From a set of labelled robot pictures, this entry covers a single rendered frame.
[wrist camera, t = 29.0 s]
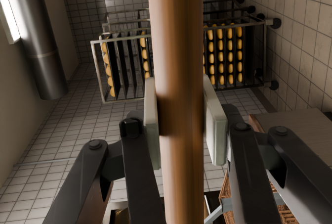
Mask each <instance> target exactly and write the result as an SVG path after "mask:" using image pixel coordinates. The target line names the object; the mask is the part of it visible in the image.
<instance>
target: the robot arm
mask: <svg viewBox="0 0 332 224"><path fill-rule="evenodd" d="M119 127H120V134H121V139H120V140H119V141H117V142H114V143H111V144H108V143H107V141H105V140H103V139H93V140H90V141H88V142H86V143H85V144H84V145H83V147H82V148H81V150H80V152H79V154H78V156H77V158H76V160H75V162H74V164H73V166H72V167H71V169H70V171H69V173H68V175H67V177H66V179H65V181H64V183H63V184H62V186H61V188H60V190H59V192H58V194H57V196H56V198H55V200H54V201H53V203H52V205H51V207H50V209H49V211H48V213H47V215H46V217H45V219H44V220H43V222H42V224H102V221H103V218H104V215H105V211H106V208H107V205H108V201H109V198H110V195H111V192H112V188H113V185H114V181H115V180H118V179H122V178H125V183H126V192H127V202H128V211H129V220H130V224H166V218H165V214H164V210H163V206H162V202H161V198H160V194H159V190H158V186H157V182H156V178H155V174H154V170H159V168H161V155H160V138H159V123H158V110H157V97H156V86H155V79H154V77H148V78H146V79H145V95H144V110H134V111H129V112H128V113H127V115H126V118H125V119H123V120H121V121H120V123H119ZM204 134H205V138H206V141H207V146H208V149H209V153H210V156H211V160H212V163H213V165H215V166H224V165H225V164H226V156H227V158H228V165H227V177H229V182H230V190H231V198H232V206H233V214H234V221H235V224H282V221H281V217H280V214H279V211H278V208H277V204H276V201H275V198H274V194H273V191H272V188H271V185H270V181H271V183H272V184H273V186H274V187H275V188H276V190H277V191H278V193H279V194H280V196H281V197H282V199H283V200H284V202H285V203H286V205H287V206H288V208H289V209H290V211H291V212H292V213H293V215H294V216H295V218H296V219H297V221H298V222H299V224H332V169H331V168H330V167H329V166H328V165H327V164H326V163H325V162H324V161H323V160H322V159H321V158H320V157H319V156H318V155H317V154H316V153H315V152H314V151H313V150H312V149H311V148H310V147H309V146H308V145H307V144H306V143H305V142H304V141H303V140H302V139H301V138H300V137H299V136H298V135H297V134H296V133H295V132H294V131H292V130H291V129H289V128H287V127H284V126H273V127H271V128H269V130H268V133H261V132H256V131H254V129H253V127H252V126H251V125H250V124H247V123H245V122H244V120H243V118H242V116H241V114H240V113H239V111H238V109H237V107H236V106H235V105H233V104H232V103H229V104H220V102H219V100H218V97H217V95H216V93H215V91H214V89H213V86H212V84H211V82H210V80H209V77H208V75H206V74H204ZM269 179H270V181H269Z"/></svg>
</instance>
